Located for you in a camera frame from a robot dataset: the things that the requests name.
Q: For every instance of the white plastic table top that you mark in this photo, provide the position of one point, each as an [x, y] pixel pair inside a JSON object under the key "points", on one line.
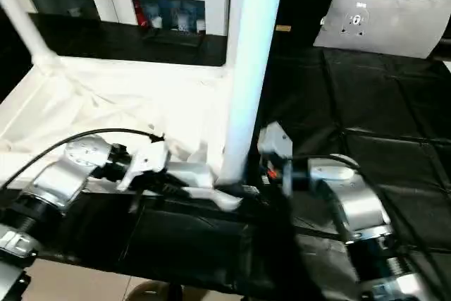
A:
{"points": [[105, 79]]}

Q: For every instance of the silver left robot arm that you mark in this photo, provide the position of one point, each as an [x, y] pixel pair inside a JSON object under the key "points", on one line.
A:
{"points": [[53, 177]]}

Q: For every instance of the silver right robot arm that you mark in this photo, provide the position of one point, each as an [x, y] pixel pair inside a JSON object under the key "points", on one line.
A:
{"points": [[359, 202]]}

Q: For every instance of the dark rounded robot foot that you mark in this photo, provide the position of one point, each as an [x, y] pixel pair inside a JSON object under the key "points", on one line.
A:
{"points": [[155, 292]]}

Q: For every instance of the black work mat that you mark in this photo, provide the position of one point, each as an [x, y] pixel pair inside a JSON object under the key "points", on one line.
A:
{"points": [[352, 103]]}

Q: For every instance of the small yellow label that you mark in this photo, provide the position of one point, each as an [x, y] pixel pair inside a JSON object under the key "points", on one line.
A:
{"points": [[283, 28]]}

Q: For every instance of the small red bottle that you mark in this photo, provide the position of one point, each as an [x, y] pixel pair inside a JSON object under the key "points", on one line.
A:
{"points": [[141, 15]]}

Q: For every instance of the grey cushion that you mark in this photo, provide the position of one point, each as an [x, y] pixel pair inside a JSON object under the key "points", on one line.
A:
{"points": [[387, 19]]}

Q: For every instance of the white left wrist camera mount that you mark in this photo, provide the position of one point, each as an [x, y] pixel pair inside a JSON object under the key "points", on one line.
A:
{"points": [[148, 160]]}

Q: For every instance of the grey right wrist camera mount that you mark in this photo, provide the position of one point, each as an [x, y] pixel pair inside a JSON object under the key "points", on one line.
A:
{"points": [[276, 139]]}

